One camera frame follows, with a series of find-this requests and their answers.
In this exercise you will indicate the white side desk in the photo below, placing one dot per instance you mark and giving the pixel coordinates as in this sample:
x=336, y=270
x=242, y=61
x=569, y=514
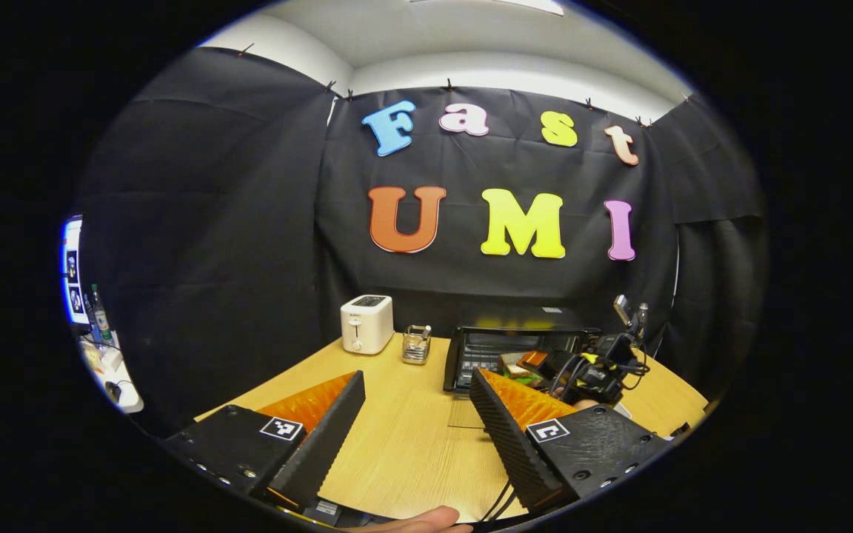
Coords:
x=126, y=396

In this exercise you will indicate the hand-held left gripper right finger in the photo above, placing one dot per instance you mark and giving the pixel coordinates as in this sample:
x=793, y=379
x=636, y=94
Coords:
x=508, y=437

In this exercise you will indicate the white toaster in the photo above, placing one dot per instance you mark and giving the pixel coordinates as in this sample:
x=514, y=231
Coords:
x=367, y=329

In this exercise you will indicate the green drink bottle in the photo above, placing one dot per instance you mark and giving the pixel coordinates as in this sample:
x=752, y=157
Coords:
x=101, y=318

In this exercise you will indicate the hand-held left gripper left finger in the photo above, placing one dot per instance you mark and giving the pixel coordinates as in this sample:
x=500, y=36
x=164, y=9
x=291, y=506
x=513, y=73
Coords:
x=326, y=444

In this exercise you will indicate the computer monitor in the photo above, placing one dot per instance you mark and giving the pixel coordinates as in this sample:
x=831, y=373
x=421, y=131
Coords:
x=72, y=266

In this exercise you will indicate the white ceiling light panel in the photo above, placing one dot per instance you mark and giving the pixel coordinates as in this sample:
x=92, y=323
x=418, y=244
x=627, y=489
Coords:
x=537, y=6

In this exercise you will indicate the black electric oven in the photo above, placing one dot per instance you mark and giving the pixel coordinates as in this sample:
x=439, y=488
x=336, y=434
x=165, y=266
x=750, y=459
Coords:
x=523, y=318

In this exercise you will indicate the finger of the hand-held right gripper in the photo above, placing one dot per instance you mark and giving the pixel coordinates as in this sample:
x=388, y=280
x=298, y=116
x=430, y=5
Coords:
x=534, y=359

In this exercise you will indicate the black backdrop cloth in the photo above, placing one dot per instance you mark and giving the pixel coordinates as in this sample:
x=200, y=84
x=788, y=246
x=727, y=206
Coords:
x=249, y=222

